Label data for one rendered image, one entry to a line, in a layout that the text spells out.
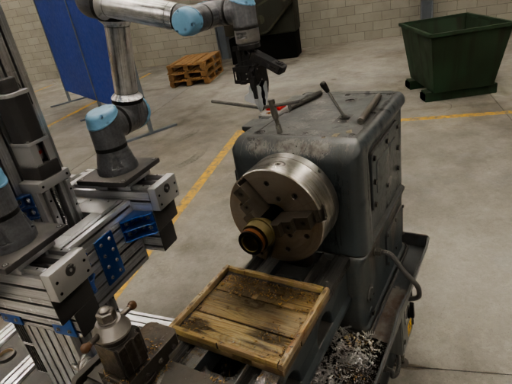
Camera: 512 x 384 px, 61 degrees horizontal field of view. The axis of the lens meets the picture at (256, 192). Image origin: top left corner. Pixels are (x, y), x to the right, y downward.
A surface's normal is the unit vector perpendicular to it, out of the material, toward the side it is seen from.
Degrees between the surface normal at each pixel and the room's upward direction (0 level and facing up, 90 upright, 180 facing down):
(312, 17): 90
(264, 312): 0
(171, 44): 90
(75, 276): 90
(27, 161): 90
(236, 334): 0
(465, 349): 0
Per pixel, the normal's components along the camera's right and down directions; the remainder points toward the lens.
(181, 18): -0.41, 0.46
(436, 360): -0.15, -0.89
